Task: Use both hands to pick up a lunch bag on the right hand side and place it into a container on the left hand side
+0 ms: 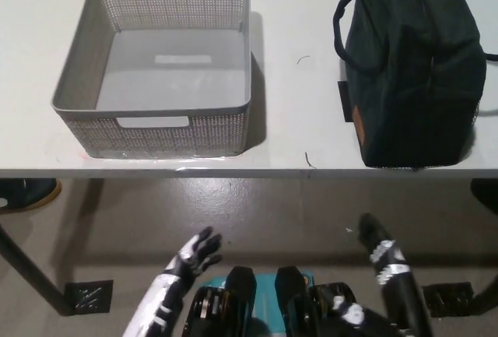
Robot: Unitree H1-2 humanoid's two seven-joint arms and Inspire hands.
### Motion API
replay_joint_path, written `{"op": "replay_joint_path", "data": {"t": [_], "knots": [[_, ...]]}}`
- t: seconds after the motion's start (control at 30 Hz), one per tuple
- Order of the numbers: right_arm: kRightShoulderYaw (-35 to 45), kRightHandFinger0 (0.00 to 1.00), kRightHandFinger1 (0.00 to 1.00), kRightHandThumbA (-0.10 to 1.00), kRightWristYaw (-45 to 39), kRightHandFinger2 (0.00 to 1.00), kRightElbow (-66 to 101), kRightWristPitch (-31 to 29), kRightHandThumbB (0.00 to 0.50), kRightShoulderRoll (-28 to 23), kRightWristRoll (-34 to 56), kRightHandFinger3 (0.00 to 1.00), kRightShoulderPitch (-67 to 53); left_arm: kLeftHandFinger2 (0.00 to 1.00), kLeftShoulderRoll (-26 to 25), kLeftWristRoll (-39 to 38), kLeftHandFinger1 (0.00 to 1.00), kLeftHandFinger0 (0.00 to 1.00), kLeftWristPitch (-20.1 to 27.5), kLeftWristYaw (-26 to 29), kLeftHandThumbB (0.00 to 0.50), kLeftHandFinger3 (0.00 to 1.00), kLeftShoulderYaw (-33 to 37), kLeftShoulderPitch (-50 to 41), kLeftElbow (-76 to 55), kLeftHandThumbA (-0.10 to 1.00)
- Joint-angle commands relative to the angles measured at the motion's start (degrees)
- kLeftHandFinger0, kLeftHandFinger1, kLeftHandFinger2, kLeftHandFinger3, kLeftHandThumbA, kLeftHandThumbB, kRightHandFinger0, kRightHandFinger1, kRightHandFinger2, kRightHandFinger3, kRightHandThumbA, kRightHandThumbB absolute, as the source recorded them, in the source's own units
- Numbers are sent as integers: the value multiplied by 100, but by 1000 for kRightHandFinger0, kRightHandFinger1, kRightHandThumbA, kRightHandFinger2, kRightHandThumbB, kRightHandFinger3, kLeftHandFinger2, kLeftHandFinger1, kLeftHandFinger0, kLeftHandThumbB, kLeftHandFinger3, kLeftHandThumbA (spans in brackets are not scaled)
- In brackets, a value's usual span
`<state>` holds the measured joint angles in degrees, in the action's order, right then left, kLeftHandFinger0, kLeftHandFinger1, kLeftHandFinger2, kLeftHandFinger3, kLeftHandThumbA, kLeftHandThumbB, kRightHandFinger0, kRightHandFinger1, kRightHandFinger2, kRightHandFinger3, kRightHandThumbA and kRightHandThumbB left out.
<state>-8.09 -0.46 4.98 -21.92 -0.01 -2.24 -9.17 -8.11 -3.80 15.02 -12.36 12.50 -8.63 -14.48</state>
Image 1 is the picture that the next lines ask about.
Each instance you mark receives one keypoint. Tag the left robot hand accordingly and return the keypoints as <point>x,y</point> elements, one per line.
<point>194,255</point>

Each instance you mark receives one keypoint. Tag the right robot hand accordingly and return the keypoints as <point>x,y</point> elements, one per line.
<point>383,253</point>

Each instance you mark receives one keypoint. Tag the dark fabric lunch bag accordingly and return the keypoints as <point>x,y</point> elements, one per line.
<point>424,92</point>

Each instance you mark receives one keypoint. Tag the dark rounded object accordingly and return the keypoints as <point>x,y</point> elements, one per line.
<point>486,195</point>

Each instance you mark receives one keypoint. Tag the gray perforated plastic basket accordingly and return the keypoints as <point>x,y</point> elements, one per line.
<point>167,134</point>

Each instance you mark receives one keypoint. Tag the black metal table leg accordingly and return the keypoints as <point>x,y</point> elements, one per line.
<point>35,271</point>

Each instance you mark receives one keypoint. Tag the dark round object tan rim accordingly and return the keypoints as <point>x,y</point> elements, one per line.
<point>27,195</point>

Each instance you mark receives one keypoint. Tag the thin curved dark thread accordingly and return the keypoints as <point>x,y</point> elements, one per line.
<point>302,58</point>

